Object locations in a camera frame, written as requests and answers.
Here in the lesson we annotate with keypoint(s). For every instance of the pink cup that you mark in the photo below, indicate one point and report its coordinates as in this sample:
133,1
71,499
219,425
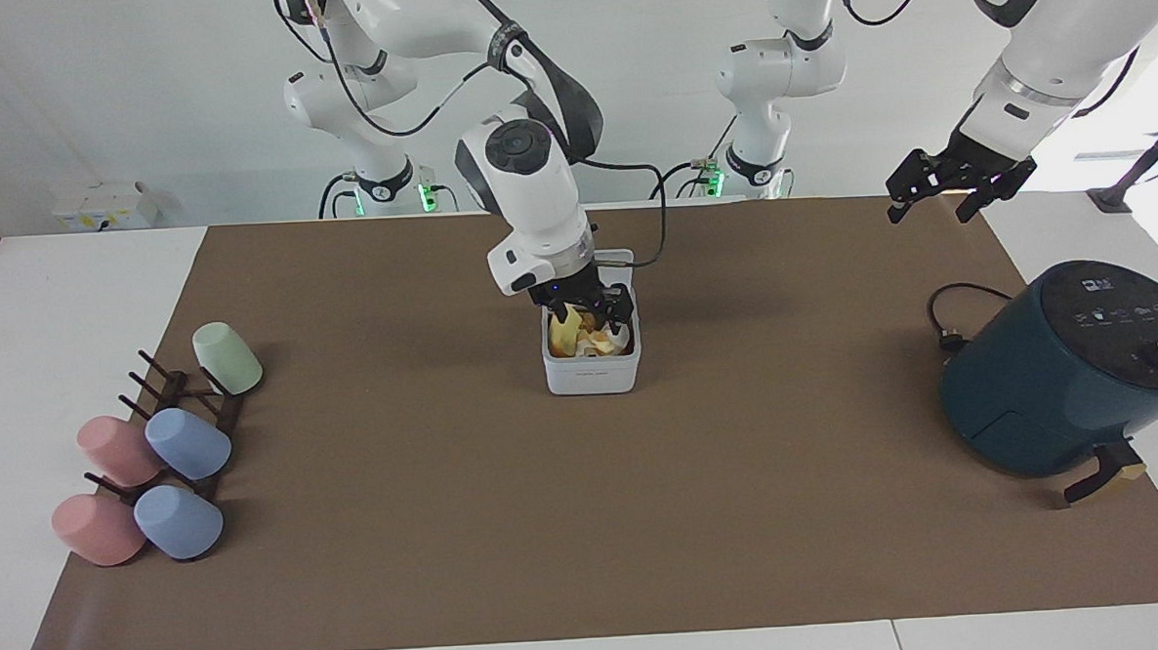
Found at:
97,530
115,451

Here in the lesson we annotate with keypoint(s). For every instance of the blue cup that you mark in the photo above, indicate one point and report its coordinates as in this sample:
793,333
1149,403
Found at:
177,523
188,445

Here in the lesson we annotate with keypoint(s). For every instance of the small white trash bin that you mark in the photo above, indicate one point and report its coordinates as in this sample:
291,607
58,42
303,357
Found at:
591,373

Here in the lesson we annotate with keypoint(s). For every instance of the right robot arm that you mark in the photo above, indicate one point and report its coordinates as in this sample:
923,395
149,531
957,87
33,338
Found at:
534,195

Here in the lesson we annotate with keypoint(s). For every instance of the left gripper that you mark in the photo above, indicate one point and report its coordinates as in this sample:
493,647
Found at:
987,163

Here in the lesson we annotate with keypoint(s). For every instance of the white box with labels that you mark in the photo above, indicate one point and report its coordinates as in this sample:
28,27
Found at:
105,207

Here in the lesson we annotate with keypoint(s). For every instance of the yellow white trash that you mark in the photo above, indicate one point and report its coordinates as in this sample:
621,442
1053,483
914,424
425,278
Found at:
580,343

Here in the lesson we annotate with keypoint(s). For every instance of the dark teal air fryer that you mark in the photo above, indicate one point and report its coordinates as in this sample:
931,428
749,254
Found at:
1060,382

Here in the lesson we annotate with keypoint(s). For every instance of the green cup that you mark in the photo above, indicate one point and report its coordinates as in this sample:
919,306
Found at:
227,358

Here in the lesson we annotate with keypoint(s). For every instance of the dark wooden cup rack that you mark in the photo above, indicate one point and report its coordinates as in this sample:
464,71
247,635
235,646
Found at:
173,384

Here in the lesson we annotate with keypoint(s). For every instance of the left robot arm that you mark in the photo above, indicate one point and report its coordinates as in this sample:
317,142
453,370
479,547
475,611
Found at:
1045,41

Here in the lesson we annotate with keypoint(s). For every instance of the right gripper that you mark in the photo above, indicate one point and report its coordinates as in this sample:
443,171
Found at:
566,288

